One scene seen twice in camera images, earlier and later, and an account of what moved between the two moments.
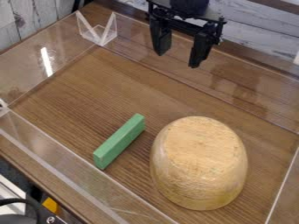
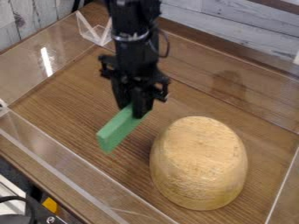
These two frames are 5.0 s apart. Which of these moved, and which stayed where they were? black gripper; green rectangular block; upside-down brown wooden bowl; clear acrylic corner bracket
Moved: black gripper; green rectangular block
Stayed: clear acrylic corner bracket; upside-down brown wooden bowl
